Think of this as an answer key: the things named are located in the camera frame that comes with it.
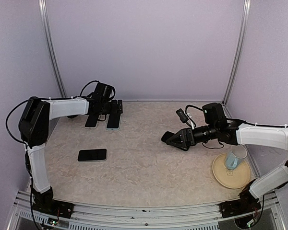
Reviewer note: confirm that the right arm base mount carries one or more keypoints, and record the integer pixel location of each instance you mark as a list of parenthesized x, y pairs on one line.
[(245, 204)]

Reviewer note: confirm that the front aluminium rail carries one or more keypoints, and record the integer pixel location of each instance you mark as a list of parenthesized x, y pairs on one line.
[(100, 217)]

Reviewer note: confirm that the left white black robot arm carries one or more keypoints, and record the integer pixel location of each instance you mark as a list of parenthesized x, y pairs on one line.
[(38, 112)]

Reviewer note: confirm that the beige round plate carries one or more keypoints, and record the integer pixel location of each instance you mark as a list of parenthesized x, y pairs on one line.
[(232, 179)]

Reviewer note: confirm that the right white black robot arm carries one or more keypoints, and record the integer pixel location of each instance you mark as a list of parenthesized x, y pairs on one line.
[(236, 132)]

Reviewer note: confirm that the left aluminium frame post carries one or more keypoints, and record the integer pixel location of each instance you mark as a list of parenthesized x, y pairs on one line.
[(47, 31)]

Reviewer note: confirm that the aluminium frame post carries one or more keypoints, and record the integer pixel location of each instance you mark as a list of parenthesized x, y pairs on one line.
[(238, 52), (47, 31)]

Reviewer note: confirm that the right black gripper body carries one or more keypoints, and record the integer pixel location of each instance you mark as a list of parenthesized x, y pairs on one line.
[(190, 131)]

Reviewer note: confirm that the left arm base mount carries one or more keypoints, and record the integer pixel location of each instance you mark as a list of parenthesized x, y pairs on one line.
[(53, 207)]

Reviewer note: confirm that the right aluminium frame post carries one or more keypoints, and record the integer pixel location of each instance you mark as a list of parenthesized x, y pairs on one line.
[(238, 52)]

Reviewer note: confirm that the black phone silver edge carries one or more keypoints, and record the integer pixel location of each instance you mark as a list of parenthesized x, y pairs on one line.
[(92, 155)]

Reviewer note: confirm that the dark green cup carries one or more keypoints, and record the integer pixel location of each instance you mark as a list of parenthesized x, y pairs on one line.
[(72, 116)]

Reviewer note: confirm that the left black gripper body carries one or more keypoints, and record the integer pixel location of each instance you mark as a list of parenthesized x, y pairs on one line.
[(114, 109)]

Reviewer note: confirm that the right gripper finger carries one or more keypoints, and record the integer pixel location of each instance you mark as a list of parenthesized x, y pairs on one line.
[(178, 144), (177, 136)]

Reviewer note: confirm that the light blue mug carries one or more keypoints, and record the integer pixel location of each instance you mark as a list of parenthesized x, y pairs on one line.
[(235, 156)]

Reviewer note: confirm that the light blue phone case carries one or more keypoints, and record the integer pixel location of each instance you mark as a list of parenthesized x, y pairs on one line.
[(112, 129)]

